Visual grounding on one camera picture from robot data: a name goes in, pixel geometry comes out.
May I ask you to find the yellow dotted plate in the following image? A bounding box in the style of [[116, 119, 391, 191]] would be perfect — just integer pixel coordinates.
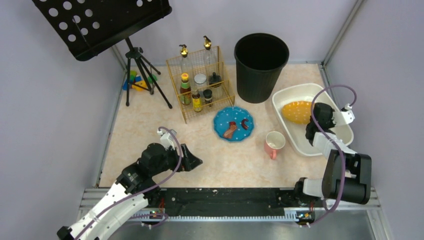
[[281, 100, 314, 125]]

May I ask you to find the pink mug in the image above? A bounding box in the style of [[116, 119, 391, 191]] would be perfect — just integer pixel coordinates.
[[263, 131, 286, 160]]

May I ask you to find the blue dotted plate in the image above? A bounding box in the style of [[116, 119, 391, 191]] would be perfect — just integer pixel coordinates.
[[213, 106, 255, 142]]

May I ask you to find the small yellow spice bottle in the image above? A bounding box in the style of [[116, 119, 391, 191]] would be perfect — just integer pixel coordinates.
[[191, 89, 203, 113]]

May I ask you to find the yellow cap sauce bottle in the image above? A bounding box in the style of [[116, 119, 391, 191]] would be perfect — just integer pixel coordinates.
[[179, 72, 191, 106]]

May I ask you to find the black cap spice bottle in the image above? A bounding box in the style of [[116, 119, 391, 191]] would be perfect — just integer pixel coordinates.
[[203, 89, 213, 107]]

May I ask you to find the silver lid shaker jar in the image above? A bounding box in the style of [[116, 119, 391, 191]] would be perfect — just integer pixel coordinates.
[[194, 73, 208, 98]]

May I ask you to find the black lid grinder jar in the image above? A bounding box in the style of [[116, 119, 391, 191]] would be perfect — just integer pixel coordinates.
[[208, 72, 223, 100]]

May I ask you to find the clear bottle gold pump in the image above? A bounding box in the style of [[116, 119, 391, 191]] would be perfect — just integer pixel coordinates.
[[179, 44, 195, 86], [203, 35, 219, 77]]

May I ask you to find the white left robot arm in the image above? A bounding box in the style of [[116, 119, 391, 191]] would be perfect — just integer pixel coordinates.
[[56, 143, 203, 240]]

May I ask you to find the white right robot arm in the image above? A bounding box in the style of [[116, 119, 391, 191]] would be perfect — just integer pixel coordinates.
[[294, 102, 372, 205]]

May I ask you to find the white plastic basin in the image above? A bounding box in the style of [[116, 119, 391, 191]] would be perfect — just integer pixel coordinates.
[[272, 83, 354, 157]]

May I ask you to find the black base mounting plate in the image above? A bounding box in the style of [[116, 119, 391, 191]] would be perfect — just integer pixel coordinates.
[[148, 187, 322, 217]]

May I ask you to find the curved dark sausage piece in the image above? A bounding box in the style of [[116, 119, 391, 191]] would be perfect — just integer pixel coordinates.
[[241, 118, 249, 131]]

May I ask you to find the yellow toy block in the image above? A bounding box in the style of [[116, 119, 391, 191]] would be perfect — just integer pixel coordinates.
[[131, 80, 149, 92]]

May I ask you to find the blue toy block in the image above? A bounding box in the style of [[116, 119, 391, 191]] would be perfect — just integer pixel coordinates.
[[122, 76, 142, 91]]

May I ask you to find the black plastic trash bin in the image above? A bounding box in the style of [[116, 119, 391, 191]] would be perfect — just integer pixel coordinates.
[[234, 33, 290, 104]]

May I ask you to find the lime green toy block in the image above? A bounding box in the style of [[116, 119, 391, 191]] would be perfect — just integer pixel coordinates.
[[129, 70, 137, 83]]

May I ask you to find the black tripod stand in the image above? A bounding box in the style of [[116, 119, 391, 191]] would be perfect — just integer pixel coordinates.
[[124, 37, 173, 109]]

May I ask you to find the black perforated music stand tray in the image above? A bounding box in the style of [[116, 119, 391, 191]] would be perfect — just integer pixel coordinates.
[[33, 0, 172, 62]]

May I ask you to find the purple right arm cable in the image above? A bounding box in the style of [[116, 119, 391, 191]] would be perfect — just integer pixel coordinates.
[[309, 84, 358, 228]]

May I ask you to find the yellow wire rack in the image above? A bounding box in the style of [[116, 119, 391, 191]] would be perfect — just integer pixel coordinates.
[[166, 46, 236, 123]]

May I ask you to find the aluminium frame rail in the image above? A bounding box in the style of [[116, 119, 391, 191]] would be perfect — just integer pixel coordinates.
[[77, 187, 382, 223]]

